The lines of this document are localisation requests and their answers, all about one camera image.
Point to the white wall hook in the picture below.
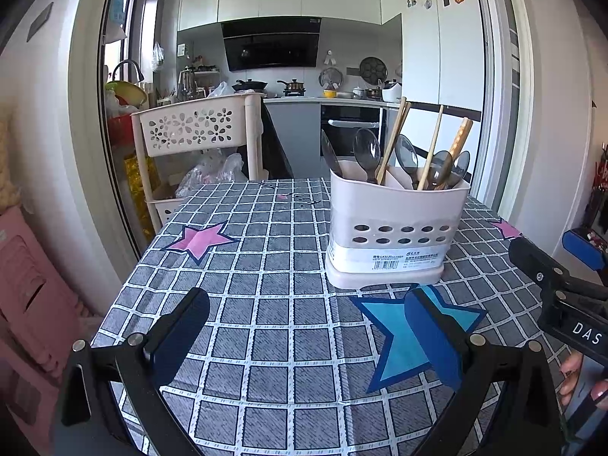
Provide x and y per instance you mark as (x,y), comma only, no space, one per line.
(329,58)

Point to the clear plastic bag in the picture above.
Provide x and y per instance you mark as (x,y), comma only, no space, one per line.
(211,173)

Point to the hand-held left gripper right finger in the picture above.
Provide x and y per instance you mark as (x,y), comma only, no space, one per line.
(434,342)

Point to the bag of white balls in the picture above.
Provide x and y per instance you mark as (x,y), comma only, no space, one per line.
(9,161)

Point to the yellow bowl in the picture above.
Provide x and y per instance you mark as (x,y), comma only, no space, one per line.
(330,94)

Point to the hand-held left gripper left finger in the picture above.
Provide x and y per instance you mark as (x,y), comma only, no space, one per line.
(175,342)

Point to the round multi-hole black pan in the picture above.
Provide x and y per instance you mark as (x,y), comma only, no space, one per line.
(373,70)

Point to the person's right hand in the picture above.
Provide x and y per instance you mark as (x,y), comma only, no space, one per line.
(571,370)

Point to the white perforated utensil holder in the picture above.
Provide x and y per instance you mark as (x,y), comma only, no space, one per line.
(394,218)

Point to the grey checked star tablecloth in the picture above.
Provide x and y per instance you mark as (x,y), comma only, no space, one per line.
(266,270)

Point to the steel pot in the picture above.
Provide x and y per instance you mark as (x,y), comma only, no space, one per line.
(374,93)

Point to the pink folding stool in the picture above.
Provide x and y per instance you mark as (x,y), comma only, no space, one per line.
(33,275)

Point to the white plastic bag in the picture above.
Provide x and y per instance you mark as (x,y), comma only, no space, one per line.
(221,90)

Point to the black range hood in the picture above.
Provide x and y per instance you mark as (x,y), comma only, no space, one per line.
(270,45)

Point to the metal spoon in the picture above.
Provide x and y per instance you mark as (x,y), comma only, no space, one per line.
(328,152)

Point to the yellow packet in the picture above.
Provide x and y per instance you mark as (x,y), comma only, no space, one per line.
(142,194)

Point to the grey wall switch panel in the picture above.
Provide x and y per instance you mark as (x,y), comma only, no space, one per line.
(40,22)

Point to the white flower-cutout trolley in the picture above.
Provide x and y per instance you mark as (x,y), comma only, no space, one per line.
(190,126)

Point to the red basin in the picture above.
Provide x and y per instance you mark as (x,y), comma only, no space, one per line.
(121,130)

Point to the orange polka-dot stick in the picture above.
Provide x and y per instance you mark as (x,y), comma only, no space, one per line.
(460,137)

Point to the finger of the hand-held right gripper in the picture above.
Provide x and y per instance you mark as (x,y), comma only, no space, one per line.
(582,249)
(536,259)

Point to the black built-in oven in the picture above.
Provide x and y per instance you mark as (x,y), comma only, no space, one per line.
(351,137)

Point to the curved kitchen faucet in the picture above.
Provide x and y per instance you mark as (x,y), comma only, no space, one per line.
(127,61)

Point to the blue hanging cloth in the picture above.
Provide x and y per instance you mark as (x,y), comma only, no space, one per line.
(118,12)

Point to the black frying pan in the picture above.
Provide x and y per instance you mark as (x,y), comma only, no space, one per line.
(249,85)

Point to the spice rack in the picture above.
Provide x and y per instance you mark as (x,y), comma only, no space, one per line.
(209,83)

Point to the white refrigerator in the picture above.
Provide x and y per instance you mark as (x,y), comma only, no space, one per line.
(441,57)

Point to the white rice cooker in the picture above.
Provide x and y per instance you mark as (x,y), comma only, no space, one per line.
(392,92)

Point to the grey base cabinet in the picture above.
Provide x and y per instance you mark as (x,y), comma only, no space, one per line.
(294,137)

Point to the round metal strainer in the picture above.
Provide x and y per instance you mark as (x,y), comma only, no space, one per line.
(330,78)

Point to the yellow-green basin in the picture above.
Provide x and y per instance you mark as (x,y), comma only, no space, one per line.
(126,92)

